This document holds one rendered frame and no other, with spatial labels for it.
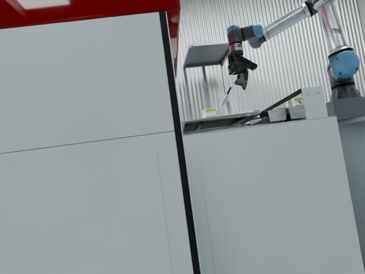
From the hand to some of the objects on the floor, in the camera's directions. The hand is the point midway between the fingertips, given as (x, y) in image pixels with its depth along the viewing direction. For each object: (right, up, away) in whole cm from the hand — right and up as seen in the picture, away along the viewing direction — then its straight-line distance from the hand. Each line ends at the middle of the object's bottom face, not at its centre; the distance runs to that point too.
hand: (245, 87), depth 166 cm
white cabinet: (+5, -108, -9) cm, 109 cm away
